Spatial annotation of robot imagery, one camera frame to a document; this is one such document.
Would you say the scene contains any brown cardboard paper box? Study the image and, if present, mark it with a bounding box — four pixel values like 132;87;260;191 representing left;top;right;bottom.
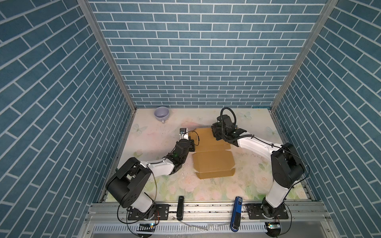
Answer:
188;128;235;179

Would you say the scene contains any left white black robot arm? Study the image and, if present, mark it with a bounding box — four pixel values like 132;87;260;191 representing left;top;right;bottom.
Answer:
105;139;196;213

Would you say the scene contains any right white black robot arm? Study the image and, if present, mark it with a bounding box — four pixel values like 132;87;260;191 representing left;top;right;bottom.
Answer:
211;107;306;219

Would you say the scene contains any lavender ceramic cup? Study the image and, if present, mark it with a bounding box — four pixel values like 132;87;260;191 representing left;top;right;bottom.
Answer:
154;107;170;124

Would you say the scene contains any black marker pen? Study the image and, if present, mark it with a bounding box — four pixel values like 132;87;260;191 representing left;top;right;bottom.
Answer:
176;196;185;221

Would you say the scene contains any blue black stapler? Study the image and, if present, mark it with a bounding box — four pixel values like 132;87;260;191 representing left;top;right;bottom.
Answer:
230;196;243;232

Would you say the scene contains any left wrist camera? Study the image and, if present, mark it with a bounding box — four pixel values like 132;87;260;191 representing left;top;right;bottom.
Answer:
180;128;189;139

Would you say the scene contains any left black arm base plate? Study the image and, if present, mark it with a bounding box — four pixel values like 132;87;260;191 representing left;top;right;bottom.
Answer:
128;204;170;221

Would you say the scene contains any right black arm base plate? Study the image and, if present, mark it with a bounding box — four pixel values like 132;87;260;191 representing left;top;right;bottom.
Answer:
245;203;289;220

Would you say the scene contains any aluminium front rail frame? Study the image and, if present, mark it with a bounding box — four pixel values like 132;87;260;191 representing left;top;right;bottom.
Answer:
78;200;339;238

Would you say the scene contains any right aluminium corner post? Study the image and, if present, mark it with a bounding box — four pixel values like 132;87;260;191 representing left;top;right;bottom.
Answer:
270;0;338;113

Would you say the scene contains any aluminium corner post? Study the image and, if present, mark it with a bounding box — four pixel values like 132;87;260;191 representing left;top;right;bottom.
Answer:
77;0;137;113
270;0;338;113

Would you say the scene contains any left aluminium corner post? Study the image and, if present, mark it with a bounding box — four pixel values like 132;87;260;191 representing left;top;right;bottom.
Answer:
77;0;137;113

